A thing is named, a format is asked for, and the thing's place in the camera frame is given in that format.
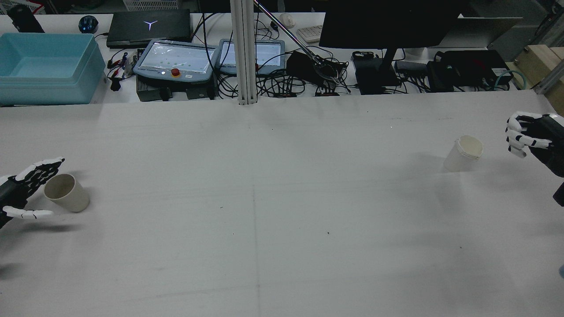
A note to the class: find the white computer mouse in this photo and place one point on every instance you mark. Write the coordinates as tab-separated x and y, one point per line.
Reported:
287	20

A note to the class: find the aluminium profile post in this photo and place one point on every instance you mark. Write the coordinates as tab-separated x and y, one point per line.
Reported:
244	53

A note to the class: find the black electronics box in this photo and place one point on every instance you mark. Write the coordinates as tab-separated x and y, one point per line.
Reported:
471	68

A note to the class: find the beige paper cup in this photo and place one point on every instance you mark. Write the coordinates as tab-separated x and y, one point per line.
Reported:
70	196

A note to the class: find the black closed laptop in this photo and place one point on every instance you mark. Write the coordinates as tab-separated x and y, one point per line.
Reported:
150	28

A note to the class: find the black connector box red marks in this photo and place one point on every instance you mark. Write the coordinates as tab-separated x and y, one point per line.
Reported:
327	93
284	93

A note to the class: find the black monitor base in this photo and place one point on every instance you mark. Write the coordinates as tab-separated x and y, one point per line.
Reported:
374	77

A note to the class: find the white plastic basket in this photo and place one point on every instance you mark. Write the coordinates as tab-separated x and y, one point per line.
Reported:
152	4

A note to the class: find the teach pendant with red button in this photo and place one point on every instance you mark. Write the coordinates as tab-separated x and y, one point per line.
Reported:
176	59

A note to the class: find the white keyboard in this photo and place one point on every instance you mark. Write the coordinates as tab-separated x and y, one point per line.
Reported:
310	33

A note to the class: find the grey flat board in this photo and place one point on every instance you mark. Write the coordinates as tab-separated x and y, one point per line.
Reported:
480	31

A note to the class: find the grey usb hub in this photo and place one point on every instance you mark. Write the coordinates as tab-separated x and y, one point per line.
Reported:
410	67

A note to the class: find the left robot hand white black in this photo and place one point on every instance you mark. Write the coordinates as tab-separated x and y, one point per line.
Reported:
13	191

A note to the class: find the wooden box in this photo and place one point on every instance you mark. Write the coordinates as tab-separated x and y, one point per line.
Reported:
542	61

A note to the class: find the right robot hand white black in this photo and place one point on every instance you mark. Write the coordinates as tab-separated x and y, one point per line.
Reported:
546	132

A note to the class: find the metal grabber rod with claw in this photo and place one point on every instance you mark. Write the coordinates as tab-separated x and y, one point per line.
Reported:
291	34

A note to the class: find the light blue plastic tub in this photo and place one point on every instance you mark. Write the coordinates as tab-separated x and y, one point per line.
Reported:
48	66

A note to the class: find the round blue black gadget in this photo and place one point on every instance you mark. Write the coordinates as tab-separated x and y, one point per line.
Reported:
88	24

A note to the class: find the grey teach pendant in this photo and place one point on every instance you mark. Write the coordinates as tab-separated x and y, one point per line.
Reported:
269	55

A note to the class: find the black box under pendant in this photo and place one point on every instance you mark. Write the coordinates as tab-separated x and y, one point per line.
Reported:
176	91

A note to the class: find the white paper cup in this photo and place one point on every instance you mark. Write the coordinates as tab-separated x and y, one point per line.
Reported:
460	156

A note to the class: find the black computer monitor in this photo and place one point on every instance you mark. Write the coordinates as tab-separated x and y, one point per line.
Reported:
387	22

